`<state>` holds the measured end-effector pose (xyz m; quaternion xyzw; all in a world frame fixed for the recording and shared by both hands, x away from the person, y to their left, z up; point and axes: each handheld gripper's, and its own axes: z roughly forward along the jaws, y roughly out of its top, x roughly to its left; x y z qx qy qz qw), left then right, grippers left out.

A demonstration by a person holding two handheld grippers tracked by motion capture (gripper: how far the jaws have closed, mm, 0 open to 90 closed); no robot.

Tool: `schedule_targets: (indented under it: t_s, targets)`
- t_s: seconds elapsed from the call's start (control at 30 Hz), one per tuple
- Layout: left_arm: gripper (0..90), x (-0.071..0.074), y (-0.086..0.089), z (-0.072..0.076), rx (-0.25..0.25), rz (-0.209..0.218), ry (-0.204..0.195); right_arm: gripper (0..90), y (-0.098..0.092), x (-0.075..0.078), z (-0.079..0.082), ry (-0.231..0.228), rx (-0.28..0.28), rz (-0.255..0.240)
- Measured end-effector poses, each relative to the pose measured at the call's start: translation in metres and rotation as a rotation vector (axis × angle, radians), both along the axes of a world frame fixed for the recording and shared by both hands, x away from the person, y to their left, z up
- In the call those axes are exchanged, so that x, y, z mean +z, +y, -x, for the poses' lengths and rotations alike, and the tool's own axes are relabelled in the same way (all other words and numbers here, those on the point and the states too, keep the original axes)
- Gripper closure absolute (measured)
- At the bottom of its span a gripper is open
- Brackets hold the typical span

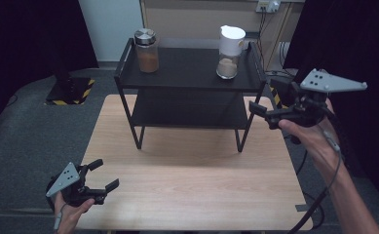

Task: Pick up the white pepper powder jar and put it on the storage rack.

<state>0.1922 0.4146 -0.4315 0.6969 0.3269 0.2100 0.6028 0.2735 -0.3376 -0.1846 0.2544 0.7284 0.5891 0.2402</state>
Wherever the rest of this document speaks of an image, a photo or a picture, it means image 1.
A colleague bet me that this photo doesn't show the black cable at right hand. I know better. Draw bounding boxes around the black cable at right hand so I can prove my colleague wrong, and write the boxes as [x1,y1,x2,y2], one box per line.
[286,106,345,234]

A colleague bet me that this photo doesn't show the black floor cable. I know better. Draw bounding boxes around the black floor cable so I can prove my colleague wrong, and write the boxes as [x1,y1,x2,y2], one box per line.
[283,131,326,228]

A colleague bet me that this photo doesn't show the person's left hand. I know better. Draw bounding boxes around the person's left hand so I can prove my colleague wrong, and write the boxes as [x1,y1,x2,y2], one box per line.
[53,191,96,234]

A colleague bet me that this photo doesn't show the glass jar with white lid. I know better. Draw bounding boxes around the glass jar with white lid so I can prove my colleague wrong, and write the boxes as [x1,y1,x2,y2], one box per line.
[215,24,247,81]

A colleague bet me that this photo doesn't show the black cables from socket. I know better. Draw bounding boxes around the black cables from socket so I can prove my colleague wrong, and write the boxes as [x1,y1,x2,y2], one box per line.
[256,11,296,71]

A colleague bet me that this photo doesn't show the white wall power socket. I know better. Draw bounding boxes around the white wall power socket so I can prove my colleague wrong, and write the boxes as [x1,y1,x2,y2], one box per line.
[255,0,282,15]

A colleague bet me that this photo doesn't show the black curtain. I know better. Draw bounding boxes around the black curtain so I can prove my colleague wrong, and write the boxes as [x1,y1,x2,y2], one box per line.
[283,0,379,211]
[0,0,99,145]

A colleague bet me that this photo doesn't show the grey cable at left hand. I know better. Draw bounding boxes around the grey cable at left hand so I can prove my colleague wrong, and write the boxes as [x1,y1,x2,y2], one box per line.
[53,203,69,233]

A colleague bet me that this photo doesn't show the glass jar with metal lid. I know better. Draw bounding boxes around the glass jar with metal lid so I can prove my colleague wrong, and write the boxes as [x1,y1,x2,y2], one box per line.
[133,27,161,74]

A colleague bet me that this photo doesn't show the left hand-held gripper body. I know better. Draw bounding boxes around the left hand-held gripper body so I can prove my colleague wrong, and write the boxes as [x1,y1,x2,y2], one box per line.
[45,161,109,208]

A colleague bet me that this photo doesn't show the person's right hand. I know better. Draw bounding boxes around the person's right hand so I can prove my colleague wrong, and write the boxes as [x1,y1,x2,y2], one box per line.
[277,97,345,175]

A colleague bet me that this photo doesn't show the black metal shelf rack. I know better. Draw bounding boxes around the black metal shelf rack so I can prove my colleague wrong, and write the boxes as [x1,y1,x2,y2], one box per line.
[113,37,268,154]

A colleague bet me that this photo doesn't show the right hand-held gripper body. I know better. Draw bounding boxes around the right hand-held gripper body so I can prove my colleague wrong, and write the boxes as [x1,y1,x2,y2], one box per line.
[264,67,369,132]

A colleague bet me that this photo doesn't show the beige wooden cabinet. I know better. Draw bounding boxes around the beige wooden cabinet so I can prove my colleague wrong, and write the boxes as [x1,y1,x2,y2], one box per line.
[139,0,307,71]

